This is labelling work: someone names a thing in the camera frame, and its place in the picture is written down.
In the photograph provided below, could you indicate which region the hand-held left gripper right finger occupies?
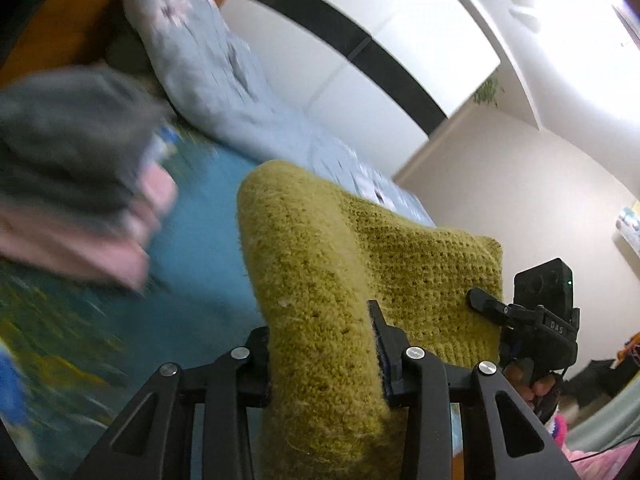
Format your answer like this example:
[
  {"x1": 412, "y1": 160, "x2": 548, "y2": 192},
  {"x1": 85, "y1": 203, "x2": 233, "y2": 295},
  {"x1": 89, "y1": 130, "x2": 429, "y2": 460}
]
[{"x1": 367, "y1": 300, "x2": 581, "y2": 480}]

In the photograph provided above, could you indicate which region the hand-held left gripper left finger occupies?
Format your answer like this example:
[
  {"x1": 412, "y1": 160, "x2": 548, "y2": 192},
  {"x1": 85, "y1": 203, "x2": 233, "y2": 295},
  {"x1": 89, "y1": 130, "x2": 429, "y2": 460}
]
[{"x1": 75, "y1": 326, "x2": 274, "y2": 480}]

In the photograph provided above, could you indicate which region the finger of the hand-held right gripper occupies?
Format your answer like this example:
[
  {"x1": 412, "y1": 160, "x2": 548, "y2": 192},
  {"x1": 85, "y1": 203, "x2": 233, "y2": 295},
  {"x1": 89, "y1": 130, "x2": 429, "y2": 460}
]
[{"x1": 467, "y1": 287, "x2": 514, "y2": 328}]

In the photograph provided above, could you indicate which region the yellow-green knitted sweater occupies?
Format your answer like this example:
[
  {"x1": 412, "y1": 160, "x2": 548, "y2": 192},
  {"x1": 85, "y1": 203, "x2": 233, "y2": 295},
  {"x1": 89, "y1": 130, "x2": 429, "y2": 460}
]
[{"x1": 236, "y1": 159, "x2": 504, "y2": 480}]

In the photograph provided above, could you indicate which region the person's right hand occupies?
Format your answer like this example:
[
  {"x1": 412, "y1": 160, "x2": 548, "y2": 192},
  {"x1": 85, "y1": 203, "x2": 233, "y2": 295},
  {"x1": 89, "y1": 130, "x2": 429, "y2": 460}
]
[{"x1": 504, "y1": 360, "x2": 555, "y2": 405}]

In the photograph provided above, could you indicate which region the dark bag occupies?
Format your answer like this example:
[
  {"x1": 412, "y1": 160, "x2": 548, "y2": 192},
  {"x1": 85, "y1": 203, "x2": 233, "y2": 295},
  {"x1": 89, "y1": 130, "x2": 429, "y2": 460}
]
[{"x1": 562, "y1": 357, "x2": 626, "y2": 402}]

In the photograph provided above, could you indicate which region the teal printed bed sheet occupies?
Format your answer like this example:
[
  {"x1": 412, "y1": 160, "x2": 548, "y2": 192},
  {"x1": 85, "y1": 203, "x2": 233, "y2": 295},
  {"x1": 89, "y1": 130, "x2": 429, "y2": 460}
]
[{"x1": 0, "y1": 122, "x2": 273, "y2": 480}]

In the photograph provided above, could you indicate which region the pink patterned cloth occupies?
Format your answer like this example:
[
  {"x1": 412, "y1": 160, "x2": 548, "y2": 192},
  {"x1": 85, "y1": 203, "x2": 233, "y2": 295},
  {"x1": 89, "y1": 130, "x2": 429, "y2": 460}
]
[{"x1": 547, "y1": 404, "x2": 637, "y2": 480}]

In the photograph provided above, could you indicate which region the pink folded cloth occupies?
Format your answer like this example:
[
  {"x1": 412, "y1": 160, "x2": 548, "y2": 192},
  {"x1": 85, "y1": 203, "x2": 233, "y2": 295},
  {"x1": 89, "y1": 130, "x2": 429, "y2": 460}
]
[{"x1": 0, "y1": 164, "x2": 179, "y2": 292}]

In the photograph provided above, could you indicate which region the green plant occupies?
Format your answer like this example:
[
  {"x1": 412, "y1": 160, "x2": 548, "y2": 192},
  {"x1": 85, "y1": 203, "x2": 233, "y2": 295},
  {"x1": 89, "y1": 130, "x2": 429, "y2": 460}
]
[{"x1": 472, "y1": 77, "x2": 504, "y2": 107}]

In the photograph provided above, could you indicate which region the light blue flowered quilt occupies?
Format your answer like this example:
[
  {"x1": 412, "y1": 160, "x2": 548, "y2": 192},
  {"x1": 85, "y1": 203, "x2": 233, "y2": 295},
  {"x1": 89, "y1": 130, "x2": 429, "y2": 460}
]
[{"x1": 122, "y1": 0, "x2": 437, "y2": 228}]

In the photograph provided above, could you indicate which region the grey folded cloth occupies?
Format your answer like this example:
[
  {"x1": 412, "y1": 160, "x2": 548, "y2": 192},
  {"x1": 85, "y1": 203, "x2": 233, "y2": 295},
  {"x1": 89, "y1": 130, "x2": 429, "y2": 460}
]
[{"x1": 0, "y1": 67, "x2": 172, "y2": 212}]

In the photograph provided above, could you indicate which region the white ceiling light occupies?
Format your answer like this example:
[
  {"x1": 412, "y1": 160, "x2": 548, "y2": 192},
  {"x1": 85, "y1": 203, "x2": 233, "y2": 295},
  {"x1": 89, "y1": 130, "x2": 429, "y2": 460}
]
[{"x1": 507, "y1": 0, "x2": 542, "y2": 29}]

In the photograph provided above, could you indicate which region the white wardrobe with black stripe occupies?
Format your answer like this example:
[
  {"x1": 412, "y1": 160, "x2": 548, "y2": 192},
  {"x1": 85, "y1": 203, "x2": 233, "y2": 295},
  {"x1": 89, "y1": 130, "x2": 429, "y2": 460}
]
[{"x1": 220, "y1": 0, "x2": 502, "y2": 177}]

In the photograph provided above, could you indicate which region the wooden headboard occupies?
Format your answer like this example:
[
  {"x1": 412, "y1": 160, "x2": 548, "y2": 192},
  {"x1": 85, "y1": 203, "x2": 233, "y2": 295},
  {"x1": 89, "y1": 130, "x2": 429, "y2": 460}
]
[{"x1": 0, "y1": 0, "x2": 239, "y2": 88}]

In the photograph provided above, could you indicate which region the wall picture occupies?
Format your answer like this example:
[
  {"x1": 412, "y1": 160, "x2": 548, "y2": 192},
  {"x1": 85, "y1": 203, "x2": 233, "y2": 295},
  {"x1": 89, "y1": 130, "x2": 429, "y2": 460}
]
[{"x1": 614, "y1": 200, "x2": 640, "y2": 253}]

